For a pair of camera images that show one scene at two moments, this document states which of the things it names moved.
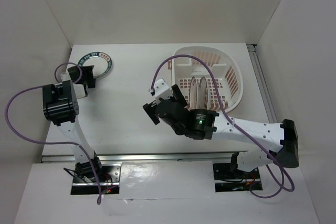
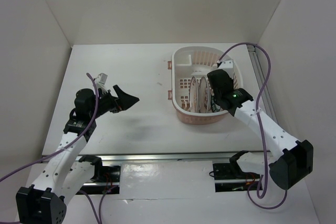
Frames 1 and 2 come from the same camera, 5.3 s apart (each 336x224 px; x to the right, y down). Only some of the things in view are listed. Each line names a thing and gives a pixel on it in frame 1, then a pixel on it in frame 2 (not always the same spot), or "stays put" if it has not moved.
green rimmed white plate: (101, 61) -> (214, 107)
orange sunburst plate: (193, 94) stays put
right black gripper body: (177, 130) -> (216, 96)
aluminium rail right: (261, 83) stays put
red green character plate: (203, 94) stays put
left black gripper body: (87, 72) -> (105, 103)
